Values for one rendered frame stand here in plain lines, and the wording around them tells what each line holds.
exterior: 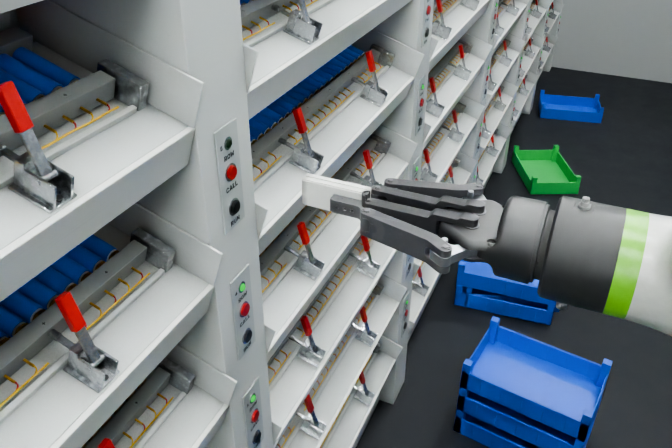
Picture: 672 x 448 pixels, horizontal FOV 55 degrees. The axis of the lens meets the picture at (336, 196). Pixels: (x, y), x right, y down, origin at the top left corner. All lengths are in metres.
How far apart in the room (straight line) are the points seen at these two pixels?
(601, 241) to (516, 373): 1.19
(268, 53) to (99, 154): 0.29
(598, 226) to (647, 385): 1.51
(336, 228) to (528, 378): 0.78
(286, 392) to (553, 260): 0.64
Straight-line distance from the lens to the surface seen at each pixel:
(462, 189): 0.64
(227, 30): 0.65
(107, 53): 0.66
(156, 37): 0.61
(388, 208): 0.60
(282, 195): 0.86
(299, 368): 1.13
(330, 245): 1.08
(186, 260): 0.72
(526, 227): 0.57
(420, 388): 1.87
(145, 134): 0.60
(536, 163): 3.04
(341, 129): 1.03
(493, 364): 1.73
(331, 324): 1.21
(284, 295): 0.98
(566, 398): 1.70
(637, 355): 2.13
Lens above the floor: 1.37
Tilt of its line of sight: 31 degrees down
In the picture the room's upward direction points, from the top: straight up
